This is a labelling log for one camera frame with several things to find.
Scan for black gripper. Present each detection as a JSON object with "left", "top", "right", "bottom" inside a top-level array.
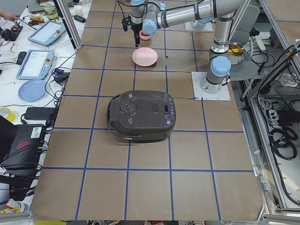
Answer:
[{"left": 131, "top": 22, "right": 142, "bottom": 47}]

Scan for pink bowl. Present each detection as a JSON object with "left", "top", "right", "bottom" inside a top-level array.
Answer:
[{"left": 139, "top": 30, "right": 151, "bottom": 40}]

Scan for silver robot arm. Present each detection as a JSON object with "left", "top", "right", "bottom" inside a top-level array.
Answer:
[
  {"left": 193, "top": 17, "right": 215, "bottom": 25},
  {"left": 118, "top": 0, "right": 244, "bottom": 60}
]

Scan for pink plate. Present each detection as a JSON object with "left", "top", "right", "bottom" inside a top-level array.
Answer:
[{"left": 132, "top": 47, "right": 158, "bottom": 67}]

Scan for steel bowl on chair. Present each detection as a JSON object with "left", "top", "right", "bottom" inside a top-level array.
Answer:
[{"left": 227, "top": 42, "right": 245, "bottom": 65}]

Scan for light blue plate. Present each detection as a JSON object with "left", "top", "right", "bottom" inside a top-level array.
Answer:
[{"left": 18, "top": 79, "right": 46, "bottom": 102}]

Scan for dark grey rice cooker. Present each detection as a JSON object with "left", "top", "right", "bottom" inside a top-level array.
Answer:
[{"left": 106, "top": 90, "right": 176, "bottom": 141}]

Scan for blue teach pendant far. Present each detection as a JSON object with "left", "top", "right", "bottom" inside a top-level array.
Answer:
[{"left": 27, "top": 21, "right": 66, "bottom": 46}]

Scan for blue teach pendant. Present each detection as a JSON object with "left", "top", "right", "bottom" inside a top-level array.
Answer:
[
  {"left": 27, "top": 21, "right": 66, "bottom": 46},
  {"left": 16, "top": 50, "right": 54, "bottom": 80}
]

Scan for blue teach pendant near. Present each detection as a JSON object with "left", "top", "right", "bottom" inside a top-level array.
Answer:
[{"left": 16, "top": 50, "right": 54, "bottom": 80}]

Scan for grey office chair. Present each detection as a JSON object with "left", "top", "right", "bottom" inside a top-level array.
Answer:
[{"left": 227, "top": 5, "right": 260, "bottom": 81}]

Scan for black power adapter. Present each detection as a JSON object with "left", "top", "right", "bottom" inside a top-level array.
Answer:
[{"left": 21, "top": 107, "right": 54, "bottom": 123}]

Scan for yellow tape roll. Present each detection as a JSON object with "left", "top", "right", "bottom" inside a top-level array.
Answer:
[{"left": 0, "top": 107, "right": 16, "bottom": 122}]

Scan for black laptop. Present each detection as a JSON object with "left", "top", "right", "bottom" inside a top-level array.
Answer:
[{"left": 0, "top": 117, "right": 45, "bottom": 175}]

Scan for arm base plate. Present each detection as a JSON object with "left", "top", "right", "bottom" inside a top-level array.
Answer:
[
  {"left": 185, "top": 22, "right": 213, "bottom": 32},
  {"left": 191, "top": 72, "right": 231, "bottom": 101}
]

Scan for aluminium frame post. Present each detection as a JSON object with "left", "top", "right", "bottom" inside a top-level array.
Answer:
[{"left": 53, "top": 0, "right": 82, "bottom": 50}]

